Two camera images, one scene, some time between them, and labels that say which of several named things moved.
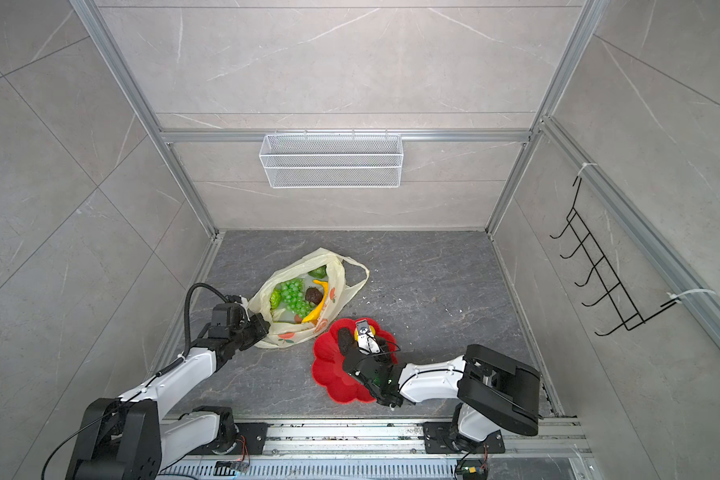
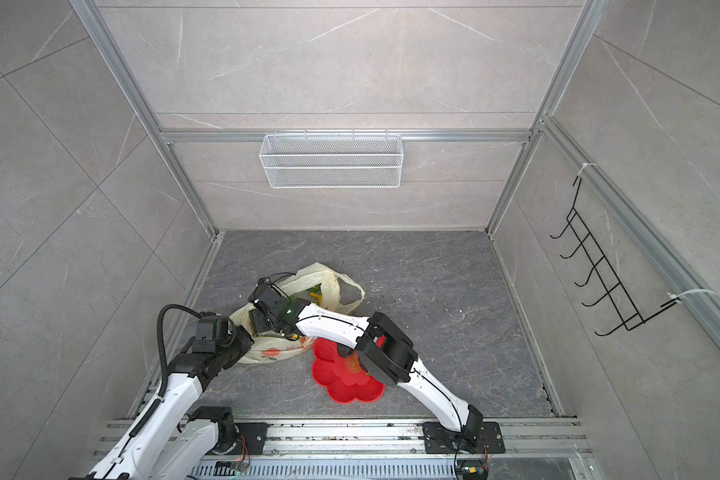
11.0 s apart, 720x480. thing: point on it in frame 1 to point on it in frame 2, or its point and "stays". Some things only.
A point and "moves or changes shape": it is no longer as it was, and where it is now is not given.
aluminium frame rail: (137, 96) stays
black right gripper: (385, 358) to (257, 325)
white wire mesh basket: (332, 160) stays
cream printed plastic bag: (282, 334) moves or changes shape
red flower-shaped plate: (328, 368) stays
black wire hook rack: (614, 293) stays
